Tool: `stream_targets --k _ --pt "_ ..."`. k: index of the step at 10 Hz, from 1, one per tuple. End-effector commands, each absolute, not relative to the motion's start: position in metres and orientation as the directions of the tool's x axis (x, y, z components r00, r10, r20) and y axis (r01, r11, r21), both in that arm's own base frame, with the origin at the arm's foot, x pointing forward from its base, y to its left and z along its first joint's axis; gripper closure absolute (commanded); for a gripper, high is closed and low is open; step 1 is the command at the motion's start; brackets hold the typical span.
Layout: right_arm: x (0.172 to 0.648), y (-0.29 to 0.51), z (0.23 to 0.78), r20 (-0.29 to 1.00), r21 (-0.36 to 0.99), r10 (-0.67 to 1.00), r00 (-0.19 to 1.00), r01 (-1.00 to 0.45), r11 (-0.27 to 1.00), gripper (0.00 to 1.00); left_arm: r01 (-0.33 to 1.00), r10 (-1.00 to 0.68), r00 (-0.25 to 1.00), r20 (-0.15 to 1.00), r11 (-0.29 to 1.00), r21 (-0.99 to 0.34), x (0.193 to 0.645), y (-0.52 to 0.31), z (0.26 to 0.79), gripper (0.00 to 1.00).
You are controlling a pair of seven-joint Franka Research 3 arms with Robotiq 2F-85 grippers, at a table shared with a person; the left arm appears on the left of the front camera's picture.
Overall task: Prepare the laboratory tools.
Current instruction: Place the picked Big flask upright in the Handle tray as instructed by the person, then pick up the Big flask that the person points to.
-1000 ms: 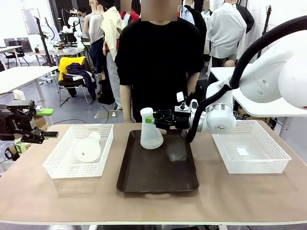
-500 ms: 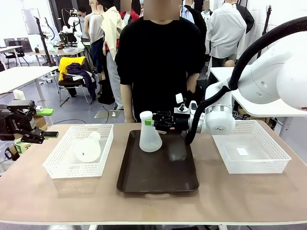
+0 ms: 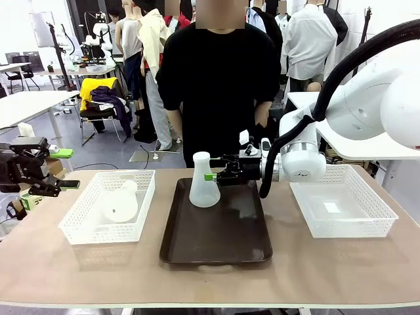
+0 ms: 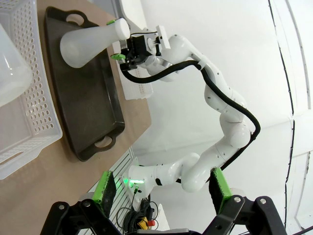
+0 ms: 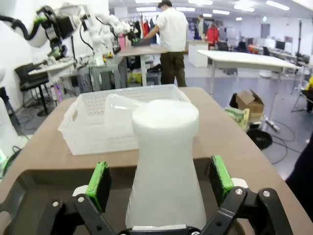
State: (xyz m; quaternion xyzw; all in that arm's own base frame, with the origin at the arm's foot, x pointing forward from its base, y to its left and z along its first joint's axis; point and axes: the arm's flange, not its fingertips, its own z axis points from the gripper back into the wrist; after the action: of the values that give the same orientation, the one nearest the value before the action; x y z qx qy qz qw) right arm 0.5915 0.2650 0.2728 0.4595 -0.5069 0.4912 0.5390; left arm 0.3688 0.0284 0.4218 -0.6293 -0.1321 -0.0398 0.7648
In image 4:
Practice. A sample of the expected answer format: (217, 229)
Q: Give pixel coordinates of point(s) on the translucent white conical flask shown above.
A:
(12, 78)
(83, 44)

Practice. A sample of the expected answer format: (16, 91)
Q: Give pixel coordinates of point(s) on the yellow red emergency stop button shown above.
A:
(149, 222)

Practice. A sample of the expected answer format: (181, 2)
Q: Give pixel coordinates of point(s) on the white perforated plastic basket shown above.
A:
(138, 90)
(36, 98)

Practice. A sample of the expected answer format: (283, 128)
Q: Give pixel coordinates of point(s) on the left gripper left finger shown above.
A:
(105, 193)

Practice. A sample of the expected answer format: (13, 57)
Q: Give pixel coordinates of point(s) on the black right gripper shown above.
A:
(138, 49)

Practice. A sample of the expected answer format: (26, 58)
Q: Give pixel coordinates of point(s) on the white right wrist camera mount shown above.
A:
(163, 36)

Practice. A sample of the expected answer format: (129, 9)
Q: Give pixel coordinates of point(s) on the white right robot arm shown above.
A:
(230, 137)

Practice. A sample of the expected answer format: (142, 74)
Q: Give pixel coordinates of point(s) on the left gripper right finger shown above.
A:
(221, 193)

